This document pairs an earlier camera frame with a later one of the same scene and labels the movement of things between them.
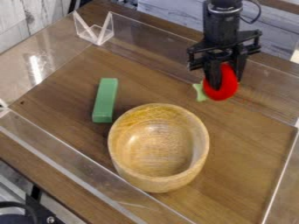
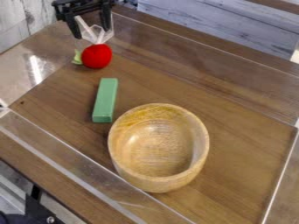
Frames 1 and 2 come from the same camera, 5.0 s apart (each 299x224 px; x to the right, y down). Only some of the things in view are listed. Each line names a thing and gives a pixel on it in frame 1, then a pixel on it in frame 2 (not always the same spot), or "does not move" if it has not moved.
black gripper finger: x=237 y=61 → x=106 y=17
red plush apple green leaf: x=228 y=86 → x=96 y=56
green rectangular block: x=105 y=100 does not move
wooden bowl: x=158 y=143 does not move
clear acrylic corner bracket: x=94 y=33 does not move
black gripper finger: x=210 y=68 → x=70 y=20
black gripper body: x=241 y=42 → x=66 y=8
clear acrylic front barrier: x=92 y=177 does not move
